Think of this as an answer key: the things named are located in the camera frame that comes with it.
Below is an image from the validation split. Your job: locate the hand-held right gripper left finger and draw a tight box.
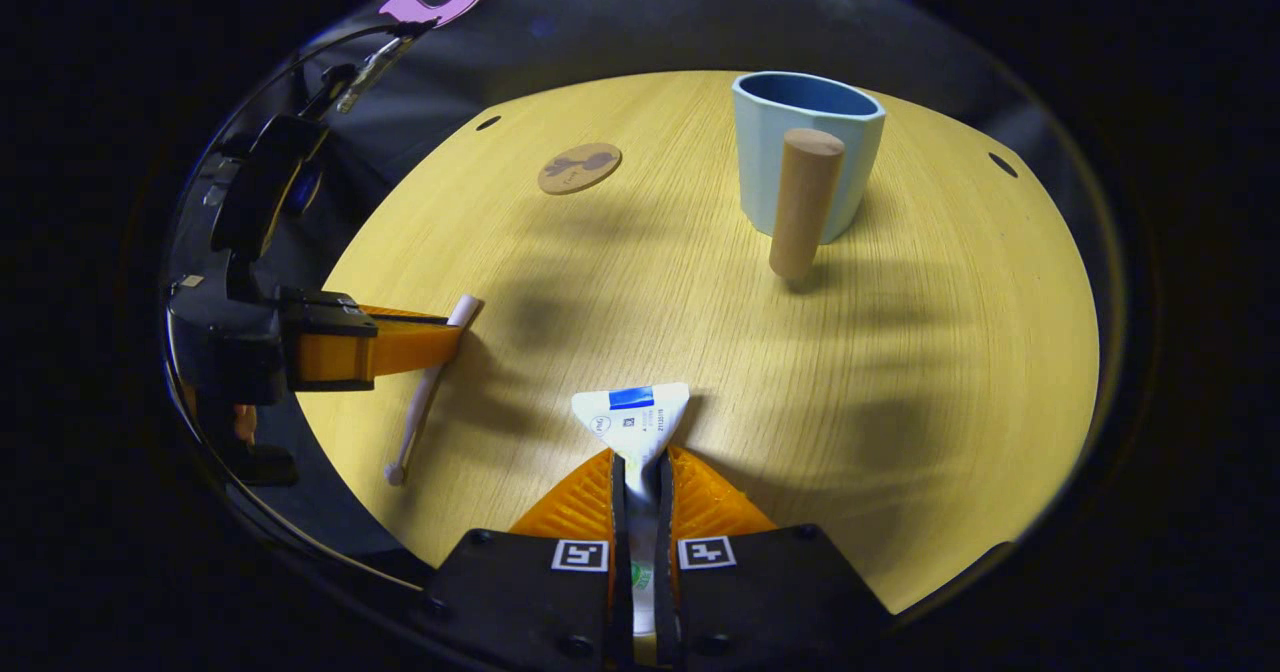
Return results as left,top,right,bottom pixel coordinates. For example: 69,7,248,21
420,447,633,669

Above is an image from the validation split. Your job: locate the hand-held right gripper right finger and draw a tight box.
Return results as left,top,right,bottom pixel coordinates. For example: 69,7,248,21
655,445,894,669

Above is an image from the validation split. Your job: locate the white toothbrush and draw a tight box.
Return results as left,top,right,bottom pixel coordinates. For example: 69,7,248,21
385,295,485,486

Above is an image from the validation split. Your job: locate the white toothpaste tube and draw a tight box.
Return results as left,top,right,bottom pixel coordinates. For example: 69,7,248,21
572,382,691,665

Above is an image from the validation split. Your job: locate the round brown coaster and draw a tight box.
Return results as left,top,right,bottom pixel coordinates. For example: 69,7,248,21
537,142,623,196

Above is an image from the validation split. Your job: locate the blue cup with wooden handle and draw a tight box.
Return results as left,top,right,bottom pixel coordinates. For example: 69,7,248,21
731,71,888,283

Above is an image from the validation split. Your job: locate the black backdrop cloth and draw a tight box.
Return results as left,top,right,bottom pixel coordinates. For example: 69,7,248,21
205,0,1091,283

